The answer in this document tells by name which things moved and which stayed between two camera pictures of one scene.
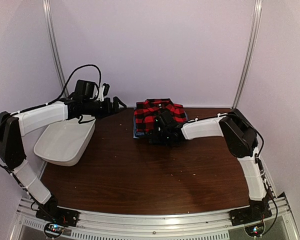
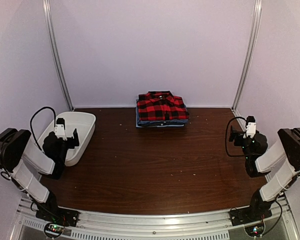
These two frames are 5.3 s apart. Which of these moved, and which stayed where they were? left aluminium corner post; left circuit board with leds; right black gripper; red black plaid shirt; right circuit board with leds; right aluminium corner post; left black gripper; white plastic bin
Moved: right black gripper; red black plaid shirt; left black gripper
Stayed: white plastic bin; left circuit board with leds; right circuit board with leds; right aluminium corner post; left aluminium corner post
